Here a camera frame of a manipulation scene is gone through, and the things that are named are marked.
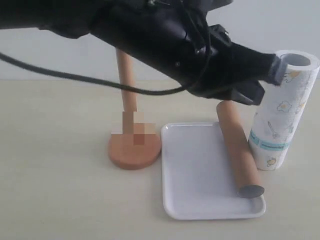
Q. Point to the printed white paper towel roll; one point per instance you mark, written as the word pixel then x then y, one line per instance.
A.
pixel 277 117

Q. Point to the wooden paper towel holder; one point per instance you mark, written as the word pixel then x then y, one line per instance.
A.
pixel 138 145

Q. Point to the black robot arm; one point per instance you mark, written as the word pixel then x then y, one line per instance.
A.
pixel 171 36

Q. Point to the white rectangular plastic tray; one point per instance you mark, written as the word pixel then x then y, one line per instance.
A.
pixel 197 180

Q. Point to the brown cardboard tube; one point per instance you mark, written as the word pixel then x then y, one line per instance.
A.
pixel 242 162

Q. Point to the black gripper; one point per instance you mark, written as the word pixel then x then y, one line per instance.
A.
pixel 214 71

